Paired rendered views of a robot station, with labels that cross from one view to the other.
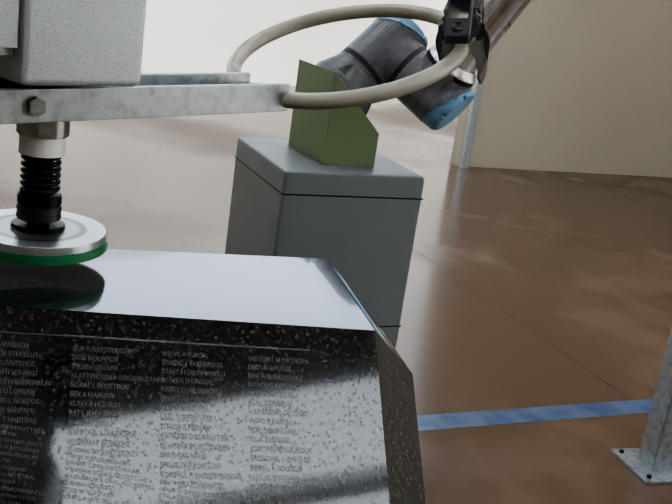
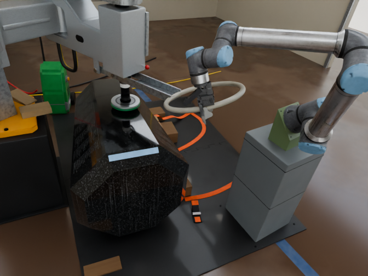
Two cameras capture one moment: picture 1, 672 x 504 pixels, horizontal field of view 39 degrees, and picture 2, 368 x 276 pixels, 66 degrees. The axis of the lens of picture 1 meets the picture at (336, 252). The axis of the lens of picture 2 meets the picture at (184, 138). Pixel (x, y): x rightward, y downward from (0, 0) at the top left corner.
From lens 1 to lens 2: 223 cm
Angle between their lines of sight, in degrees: 72
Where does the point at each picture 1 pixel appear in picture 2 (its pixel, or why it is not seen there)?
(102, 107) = (124, 80)
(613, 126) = not seen: outside the picture
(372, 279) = (263, 185)
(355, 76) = (289, 115)
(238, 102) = (155, 93)
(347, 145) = (277, 137)
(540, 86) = not seen: outside the picture
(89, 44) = (112, 65)
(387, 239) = (270, 176)
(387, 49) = (305, 111)
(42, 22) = (104, 58)
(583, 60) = not seen: outside the picture
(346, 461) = (83, 168)
